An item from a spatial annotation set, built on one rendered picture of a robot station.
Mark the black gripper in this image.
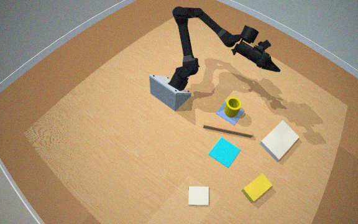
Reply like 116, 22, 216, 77
246, 47, 280, 72

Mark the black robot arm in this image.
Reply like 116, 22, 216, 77
168, 6, 271, 91

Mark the yellow block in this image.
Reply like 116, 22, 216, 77
241, 173, 272, 203

